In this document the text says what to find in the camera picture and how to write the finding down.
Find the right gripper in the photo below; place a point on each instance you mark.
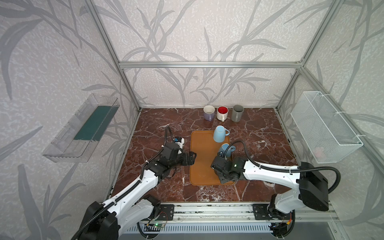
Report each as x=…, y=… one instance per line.
x=217, y=165

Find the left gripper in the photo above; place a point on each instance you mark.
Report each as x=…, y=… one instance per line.
x=189, y=158

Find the lilac mug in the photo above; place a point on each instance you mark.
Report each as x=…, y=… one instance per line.
x=209, y=112

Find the grey mug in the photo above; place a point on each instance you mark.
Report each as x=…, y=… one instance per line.
x=237, y=113

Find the white mug red inside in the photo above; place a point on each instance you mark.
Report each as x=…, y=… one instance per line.
x=222, y=113

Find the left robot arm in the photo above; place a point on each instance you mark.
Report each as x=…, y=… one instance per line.
x=110, y=219

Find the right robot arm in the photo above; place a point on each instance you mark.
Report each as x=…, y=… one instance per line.
x=309, y=186

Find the blue dotted floral mug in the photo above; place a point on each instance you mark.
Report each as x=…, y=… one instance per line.
x=226, y=150

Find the light blue mug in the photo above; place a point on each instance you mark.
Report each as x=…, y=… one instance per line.
x=220, y=134

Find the orange rectangular tray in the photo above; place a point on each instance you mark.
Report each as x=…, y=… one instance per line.
x=203, y=144

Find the green circuit board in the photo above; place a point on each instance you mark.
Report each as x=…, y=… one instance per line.
x=155, y=227

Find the aluminium front rail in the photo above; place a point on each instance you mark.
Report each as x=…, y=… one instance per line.
x=189, y=212

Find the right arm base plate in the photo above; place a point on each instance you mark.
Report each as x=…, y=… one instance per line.
x=267, y=213

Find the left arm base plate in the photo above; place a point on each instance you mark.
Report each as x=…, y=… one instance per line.
x=164, y=212

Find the white wire mesh basket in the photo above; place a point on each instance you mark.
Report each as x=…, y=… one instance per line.
x=326, y=132

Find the clear plastic wall bin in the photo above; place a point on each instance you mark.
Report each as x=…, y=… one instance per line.
x=79, y=138

